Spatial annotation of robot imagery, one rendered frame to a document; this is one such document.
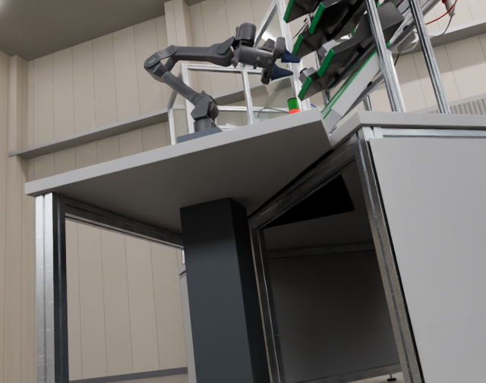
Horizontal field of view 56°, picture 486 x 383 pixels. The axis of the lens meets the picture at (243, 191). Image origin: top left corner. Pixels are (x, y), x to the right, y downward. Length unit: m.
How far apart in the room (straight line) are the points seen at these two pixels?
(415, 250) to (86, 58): 7.76
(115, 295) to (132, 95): 3.08
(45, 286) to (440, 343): 0.82
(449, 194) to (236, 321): 0.62
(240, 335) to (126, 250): 5.64
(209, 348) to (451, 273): 0.65
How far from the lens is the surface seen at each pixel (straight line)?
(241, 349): 1.26
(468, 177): 1.08
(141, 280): 6.65
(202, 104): 1.48
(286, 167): 1.13
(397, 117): 1.02
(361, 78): 1.39
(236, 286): 1.26
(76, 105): 8.09
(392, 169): 0.96
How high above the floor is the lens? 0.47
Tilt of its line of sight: 16 degrees up
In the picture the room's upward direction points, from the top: 8 degrees counter-clockwise
